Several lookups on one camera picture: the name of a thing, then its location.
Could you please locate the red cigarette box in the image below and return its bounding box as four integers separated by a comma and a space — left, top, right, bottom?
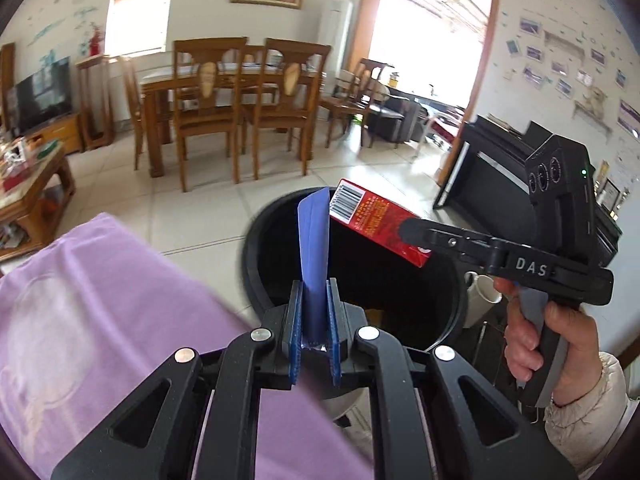
329, 179, 431, 268

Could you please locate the dark blue wrapper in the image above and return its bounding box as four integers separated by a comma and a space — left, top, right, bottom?
297, 188, 330, 346

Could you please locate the black trash bin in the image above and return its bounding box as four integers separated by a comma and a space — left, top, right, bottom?
240, 190, 466, 350

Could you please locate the bare right hand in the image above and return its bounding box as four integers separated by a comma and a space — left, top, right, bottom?
494, 278, 603, 408

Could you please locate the black piano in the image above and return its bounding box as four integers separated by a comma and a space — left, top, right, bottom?
432, 112, 624, 271

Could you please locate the white mug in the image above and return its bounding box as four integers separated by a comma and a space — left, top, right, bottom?
464, 271, 502, 306

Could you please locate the purple tablecloth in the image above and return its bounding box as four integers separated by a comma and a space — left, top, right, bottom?
0, 211, 374, 480

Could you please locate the wooden chair by window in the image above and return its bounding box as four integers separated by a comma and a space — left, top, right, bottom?
319, 58, 402, 148

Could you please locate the wooden coffee table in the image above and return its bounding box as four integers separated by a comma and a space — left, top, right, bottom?
1, 145, 76, 262

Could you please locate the wooden dining chair front left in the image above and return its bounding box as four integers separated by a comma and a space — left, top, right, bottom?
172, 37, 247, 192

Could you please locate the wooden dining chair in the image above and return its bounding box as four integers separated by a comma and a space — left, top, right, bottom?
117, 55, 145, 170
172, 37, 247, 192
242, 38, 331, 179

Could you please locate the tall wooden plant stand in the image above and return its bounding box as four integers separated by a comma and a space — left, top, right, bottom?
76, 54, 115, 150

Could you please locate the wooden tv cabinet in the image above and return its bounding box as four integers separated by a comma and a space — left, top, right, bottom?
26, 113, 85, 154

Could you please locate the white standing air conditioner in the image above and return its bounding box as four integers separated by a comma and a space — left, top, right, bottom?
317, 0, 354, 96

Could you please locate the wooden dining chair front right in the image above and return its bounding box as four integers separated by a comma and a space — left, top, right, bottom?
242, 38, 331, 179

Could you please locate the wooden dining table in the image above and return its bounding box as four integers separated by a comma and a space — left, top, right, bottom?
139, 62, 321, 179

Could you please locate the wooden dining chair far side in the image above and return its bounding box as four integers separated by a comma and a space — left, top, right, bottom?
117, 55, 145, 170

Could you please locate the black flat television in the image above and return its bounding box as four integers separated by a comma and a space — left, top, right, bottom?
6, 58, 73, 136

